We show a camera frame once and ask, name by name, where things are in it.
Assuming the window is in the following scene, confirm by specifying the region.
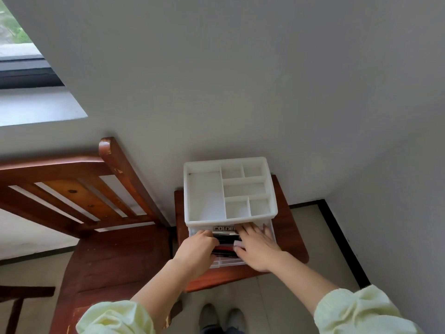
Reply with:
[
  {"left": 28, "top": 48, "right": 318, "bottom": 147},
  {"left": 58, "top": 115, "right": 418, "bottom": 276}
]
[{"left": 0, "top": 0, "right": 88, "bottom": 127}]

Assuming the person's right forearm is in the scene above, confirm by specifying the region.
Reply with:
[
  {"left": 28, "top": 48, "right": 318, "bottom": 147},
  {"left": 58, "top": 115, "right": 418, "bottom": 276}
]
[{"left": 267, "top": 252, "right": 425, "bottom": 334}]

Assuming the person's right hand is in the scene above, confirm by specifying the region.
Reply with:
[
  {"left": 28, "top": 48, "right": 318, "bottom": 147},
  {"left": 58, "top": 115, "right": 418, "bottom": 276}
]
[{"left": 233, "top": 222, "right": 282, "bottom": 272}]

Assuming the person's left forearm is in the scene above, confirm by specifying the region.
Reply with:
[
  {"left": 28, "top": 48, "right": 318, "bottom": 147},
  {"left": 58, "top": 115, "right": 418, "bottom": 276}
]
[{"left": 75, "top": 264, "right": 210, "bottom": 334}]

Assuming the person's left hand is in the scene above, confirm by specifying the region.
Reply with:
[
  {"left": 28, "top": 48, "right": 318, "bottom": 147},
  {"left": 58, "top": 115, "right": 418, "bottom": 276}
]
[{"left": 174, "top": 229, "right": 220, "bottom": 279}]

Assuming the brown wooden cabinet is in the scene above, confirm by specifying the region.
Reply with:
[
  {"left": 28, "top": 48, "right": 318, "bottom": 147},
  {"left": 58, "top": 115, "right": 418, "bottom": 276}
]
[{"left": 174, "top": 175, "right": 310, "bottom": 293}]

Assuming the dark wooden chair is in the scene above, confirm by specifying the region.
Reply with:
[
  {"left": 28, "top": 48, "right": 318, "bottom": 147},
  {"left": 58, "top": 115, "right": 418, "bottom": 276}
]
[{"left": 0, "top": 285, "right": 57, "bottom": 334}]

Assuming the wooden slat-back chair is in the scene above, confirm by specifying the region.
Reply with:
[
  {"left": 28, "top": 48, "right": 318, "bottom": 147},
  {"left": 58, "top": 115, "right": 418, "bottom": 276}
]
[{"left": 0, "top": 137, "right": 175, "bottom": 334}]

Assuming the white plastic drawer organizer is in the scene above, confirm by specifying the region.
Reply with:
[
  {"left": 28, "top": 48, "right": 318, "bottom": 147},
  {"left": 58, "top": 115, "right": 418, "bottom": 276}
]
[{"left": 183, "top": 158, "right": 279, "bottom": 269}]

